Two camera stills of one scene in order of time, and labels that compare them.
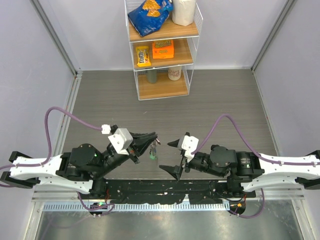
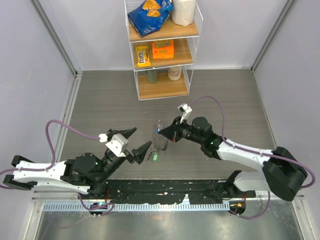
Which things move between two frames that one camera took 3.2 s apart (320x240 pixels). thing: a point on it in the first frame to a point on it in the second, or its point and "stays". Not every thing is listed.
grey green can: [152, 76] stays
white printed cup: [174, 73] stays
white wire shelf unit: [163, 37] stays
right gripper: [176, 171] to [173, 131]
